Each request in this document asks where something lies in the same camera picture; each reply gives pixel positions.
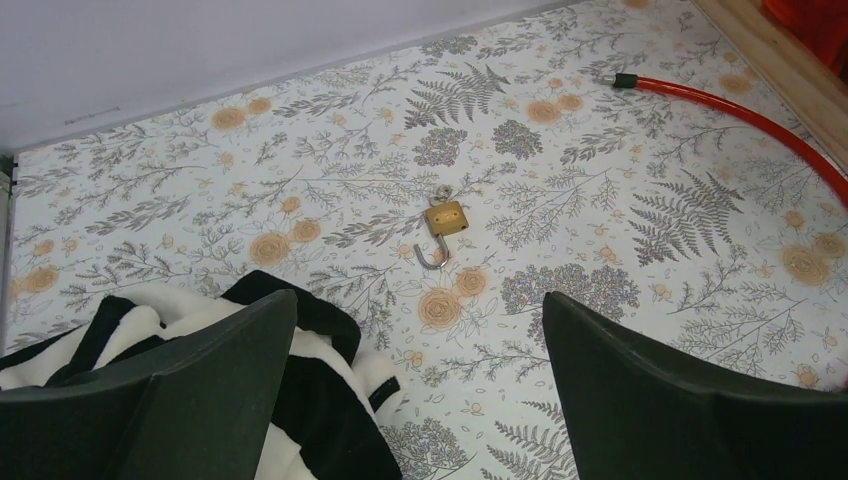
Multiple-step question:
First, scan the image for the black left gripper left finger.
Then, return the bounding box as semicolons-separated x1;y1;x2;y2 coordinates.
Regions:
1;291;297;479

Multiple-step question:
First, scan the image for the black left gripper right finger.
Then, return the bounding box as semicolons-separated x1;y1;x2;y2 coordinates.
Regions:
542;292;847;479

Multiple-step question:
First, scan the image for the small brass padlock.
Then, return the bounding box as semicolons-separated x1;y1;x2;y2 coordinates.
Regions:
413;185;469;270

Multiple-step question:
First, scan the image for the black white striped cloth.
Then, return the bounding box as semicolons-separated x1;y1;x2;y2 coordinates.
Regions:
1;271;403;479

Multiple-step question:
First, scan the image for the floral patterned mat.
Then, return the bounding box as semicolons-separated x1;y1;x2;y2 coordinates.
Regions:
6;1;847;479

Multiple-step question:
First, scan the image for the wooden clothes rack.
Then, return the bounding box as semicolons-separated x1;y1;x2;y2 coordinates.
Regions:
694;0;847;169

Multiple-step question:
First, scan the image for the orange t-shirt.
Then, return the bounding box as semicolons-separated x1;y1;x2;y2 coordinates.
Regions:
762;0;847;75

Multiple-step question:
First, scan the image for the red cable lock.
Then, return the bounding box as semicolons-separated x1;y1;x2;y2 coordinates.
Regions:
599;73;847;207

